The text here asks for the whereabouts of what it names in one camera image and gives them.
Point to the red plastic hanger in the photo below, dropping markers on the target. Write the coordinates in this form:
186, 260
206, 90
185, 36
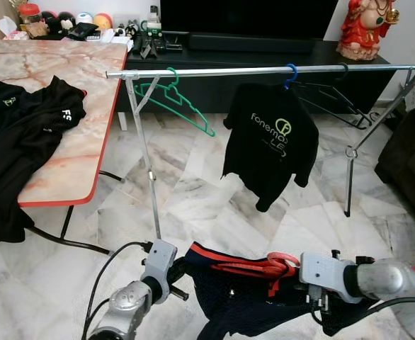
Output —
282, 265

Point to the navy garment with red stripe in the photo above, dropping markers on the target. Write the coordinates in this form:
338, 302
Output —
243, 304

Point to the dark grey plastic hanger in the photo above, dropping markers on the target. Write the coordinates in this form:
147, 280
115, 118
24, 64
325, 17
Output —
367, 122

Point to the green plastic hanger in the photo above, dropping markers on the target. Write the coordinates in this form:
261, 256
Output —
171, 83

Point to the blue plastic hanger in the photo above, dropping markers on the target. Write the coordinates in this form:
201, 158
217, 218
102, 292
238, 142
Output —
296, 71

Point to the dark brown fabric sofa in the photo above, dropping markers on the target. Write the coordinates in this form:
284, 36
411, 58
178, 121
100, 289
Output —
406, 177

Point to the black television cabinet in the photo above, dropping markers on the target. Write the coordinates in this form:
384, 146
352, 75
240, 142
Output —
214, 95

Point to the silver metal clothes rack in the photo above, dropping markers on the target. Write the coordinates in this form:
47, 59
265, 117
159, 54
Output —
229, 71

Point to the black soundbar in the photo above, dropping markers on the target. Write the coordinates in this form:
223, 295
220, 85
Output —
250, 44

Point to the marble top folding table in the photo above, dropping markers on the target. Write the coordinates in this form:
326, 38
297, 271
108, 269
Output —
59, 60

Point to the orange plush ball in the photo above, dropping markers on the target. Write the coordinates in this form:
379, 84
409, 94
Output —
103, 20

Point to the black flat television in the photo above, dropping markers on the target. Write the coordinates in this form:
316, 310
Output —
250, 18

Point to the teal white plush ball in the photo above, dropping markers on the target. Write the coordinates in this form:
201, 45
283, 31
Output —
84, 19

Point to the red laughing buddha statue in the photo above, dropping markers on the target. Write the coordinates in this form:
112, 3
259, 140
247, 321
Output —
363, 32

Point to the black plush toy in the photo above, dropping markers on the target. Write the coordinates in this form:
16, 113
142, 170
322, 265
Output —
67, 23
49, 21

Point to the red lidded clear jar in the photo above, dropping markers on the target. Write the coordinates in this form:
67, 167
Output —
30, 25

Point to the white tissue pack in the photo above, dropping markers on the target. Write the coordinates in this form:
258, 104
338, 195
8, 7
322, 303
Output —
6, 27

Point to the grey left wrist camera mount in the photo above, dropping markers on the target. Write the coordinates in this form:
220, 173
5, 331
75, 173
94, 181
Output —
159, 258

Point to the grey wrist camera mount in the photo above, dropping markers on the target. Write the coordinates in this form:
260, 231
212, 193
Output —
159, 258
324, 269

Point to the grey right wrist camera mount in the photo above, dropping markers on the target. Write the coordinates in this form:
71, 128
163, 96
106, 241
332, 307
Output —
324, 269

